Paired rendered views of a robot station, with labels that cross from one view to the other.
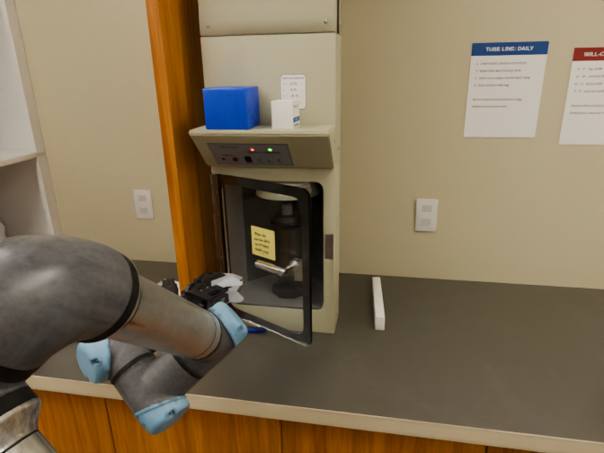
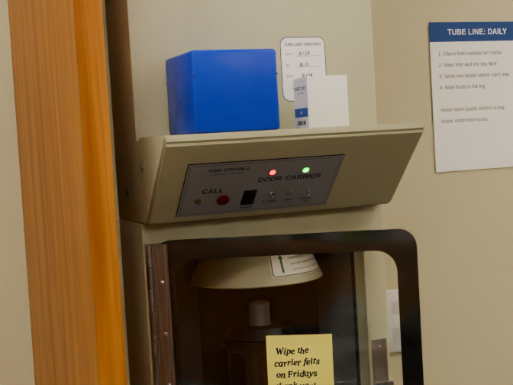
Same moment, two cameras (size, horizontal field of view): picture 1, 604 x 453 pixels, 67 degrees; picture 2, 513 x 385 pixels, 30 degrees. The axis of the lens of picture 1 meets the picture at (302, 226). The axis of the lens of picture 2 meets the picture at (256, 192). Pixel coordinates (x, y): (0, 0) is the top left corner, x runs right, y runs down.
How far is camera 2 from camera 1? 74 cm
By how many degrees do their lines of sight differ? 36
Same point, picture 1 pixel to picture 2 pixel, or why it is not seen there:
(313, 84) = (337, 54)
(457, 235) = (450, 350)
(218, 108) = (224, 88)
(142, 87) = not seen: outside the picture
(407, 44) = not seen: hidden behind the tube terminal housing
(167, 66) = (99, 11)
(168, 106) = (104, 91)
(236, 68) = (198, 26)
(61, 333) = not seen: outside the picture
